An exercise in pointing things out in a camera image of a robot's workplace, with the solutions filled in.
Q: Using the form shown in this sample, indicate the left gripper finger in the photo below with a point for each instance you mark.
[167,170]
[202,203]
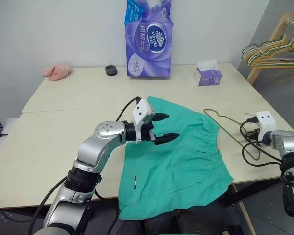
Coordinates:
[166,138]
[160,116]

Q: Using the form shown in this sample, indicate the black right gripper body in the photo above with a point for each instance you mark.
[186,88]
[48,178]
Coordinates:
[251,134]

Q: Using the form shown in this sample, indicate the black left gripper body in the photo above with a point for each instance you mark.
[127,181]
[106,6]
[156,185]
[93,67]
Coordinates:
[145,131]

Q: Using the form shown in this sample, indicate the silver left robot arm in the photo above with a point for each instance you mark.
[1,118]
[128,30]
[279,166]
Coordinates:
[100,147]

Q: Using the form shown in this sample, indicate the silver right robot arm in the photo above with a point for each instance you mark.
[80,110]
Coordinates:
[286,144]

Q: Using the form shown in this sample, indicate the green shorts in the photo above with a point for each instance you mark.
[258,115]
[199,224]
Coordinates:
[176,159]

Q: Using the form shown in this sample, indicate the purple tissue box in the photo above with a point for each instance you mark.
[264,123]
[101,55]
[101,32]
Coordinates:
[208,77]

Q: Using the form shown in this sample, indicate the black round puck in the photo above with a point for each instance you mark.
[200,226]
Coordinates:
[111,71]

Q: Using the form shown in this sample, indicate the purple toilet paper pack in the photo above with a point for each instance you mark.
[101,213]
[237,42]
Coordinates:
[149,49]

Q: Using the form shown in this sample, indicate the wooden table leg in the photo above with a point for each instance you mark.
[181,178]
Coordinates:
[245,215]

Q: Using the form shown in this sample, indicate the dark rounded shape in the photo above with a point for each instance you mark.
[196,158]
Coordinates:
[188,222]

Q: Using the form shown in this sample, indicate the pink cloth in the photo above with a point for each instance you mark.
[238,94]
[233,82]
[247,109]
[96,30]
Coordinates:
[57,72]

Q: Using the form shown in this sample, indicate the wooden clothes rack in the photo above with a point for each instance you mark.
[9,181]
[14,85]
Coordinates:
[279,29]

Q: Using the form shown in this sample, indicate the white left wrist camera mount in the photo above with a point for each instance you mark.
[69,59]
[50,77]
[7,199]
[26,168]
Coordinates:
[142,111]

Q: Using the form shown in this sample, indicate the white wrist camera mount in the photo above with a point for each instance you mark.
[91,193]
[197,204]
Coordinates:
[265,121]
[142,111]

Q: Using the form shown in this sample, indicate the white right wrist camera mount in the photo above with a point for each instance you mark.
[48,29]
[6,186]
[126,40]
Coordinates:
[265,121]

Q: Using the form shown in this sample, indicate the black table bracket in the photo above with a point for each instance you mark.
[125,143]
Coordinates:
[247,193]

